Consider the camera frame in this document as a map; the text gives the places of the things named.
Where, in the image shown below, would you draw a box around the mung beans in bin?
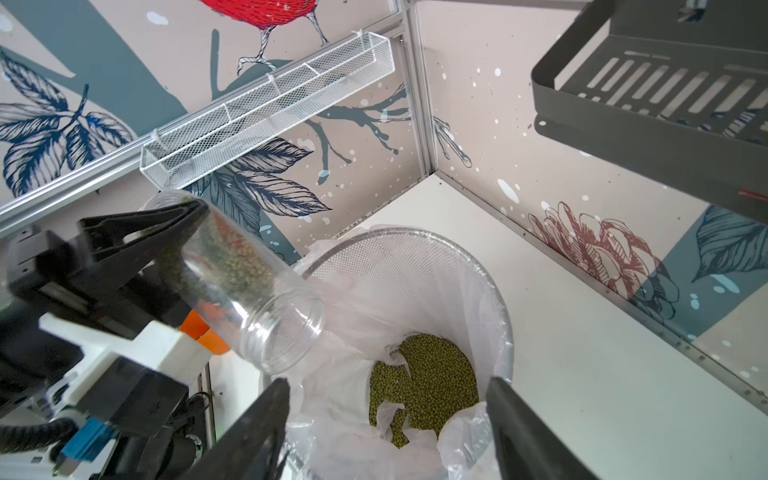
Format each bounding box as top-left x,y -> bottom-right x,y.
369,334 -> 479,448

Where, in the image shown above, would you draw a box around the white mesh trash bin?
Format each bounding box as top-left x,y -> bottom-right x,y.
260,226 -> 516,480

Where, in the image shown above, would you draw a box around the clear plastic bin liner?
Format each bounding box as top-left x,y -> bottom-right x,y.
263,224 -> 516,480

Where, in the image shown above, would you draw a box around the white wire mesh shelf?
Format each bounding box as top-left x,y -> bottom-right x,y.
139,31 -> 395,191

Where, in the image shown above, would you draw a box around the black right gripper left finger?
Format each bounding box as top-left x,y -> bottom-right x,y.
181,378 -> 290,480

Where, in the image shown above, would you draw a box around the orange round object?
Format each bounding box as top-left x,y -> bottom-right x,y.
179,310 -> 230,355

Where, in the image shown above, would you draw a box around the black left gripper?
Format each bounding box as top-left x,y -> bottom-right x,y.
1,200 -> 209,384

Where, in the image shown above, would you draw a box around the black corrugated cable conduit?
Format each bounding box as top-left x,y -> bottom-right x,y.
0,416 -> 79,454

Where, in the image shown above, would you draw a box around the dark grey wall shelf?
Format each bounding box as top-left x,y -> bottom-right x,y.
531,1 -> 767,222

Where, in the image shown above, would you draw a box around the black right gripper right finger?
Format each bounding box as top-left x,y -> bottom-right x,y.
486,377 -> 596,480

